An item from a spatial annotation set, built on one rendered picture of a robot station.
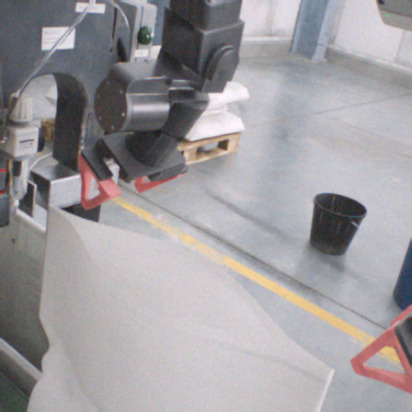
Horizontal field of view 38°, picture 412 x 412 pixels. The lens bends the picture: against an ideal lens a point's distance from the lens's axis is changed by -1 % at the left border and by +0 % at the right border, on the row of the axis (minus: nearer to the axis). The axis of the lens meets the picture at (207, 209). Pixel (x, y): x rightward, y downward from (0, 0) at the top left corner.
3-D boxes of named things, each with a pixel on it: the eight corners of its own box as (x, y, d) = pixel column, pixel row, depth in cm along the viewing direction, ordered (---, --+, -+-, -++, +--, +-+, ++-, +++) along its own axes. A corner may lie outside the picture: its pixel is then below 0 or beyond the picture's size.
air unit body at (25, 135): (40, 205, 84) (49, 97, 78) (11, 212, 81) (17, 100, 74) (21, 193, 87) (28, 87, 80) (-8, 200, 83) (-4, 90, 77)
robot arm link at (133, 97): (246, 49, 64) (194, 15, 68) (165, 43, 56) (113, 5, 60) (206, 145, 70) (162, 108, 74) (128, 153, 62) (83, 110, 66)
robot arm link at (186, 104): (223, 102, 68) (199, 65, 70) (179, 102, 64) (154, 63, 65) (192, 142, 73) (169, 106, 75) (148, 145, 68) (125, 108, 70)
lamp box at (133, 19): (149, 62, 98) (157, 6, 95) (129, 63, 95) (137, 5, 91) (118, 51, 102) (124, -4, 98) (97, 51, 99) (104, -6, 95)
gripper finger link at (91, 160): (55, 189, 76) (85, 141, 70) (98, 177, 82) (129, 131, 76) (85, 232, 75) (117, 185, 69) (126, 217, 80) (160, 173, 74)
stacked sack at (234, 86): (252, 105, 444) (257, 85, 438) (193, 114, 393) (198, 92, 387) (207, 87, 467) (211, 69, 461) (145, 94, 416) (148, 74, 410)
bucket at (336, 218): (362, 249, 341) (376, 209, 331) (338, 265, 319) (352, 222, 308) (317, 228, 357) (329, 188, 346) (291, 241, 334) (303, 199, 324)
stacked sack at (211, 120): (246, 136, 454) (251, 116, 448) (189, 149, 404) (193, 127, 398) (203, 118, 476) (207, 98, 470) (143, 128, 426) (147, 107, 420)
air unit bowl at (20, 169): (30, 199, 83) (34, 157, 81) (12, 203, 81) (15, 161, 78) (17, 190, 85) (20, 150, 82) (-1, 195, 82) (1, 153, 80)
